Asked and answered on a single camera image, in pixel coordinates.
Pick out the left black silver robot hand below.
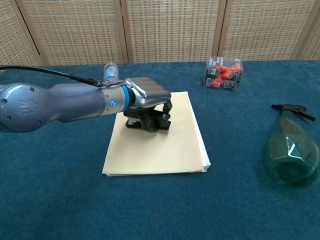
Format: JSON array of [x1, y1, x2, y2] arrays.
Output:
[[123, 77, 174, 133]]

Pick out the clear bottle blue label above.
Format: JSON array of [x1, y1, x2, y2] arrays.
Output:
[[102, 62, 120, 83]]

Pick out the cream manila folder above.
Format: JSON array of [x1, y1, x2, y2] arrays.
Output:
[[101, 91, 212, 177]]

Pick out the woven folding screen panel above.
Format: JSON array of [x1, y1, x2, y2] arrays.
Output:
[[0, 0, 42, 67], [15, 0, 130, 66], [292, 0, 320, 61], [217, 0, 316, 62], [120, 0, 228, 63]]

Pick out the clear box red black parts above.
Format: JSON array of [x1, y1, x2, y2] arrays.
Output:
[[203, 55, 244, 93]]

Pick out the blue felt table cover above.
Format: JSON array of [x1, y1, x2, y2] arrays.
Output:
[[0, 58, 320, 240]]

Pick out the green spray bottle black trigger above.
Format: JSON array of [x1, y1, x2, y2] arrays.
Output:
[[260, 103, 320, 189]]

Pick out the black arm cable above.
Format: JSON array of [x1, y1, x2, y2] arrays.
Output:
[[0, 65, 102, 87]]

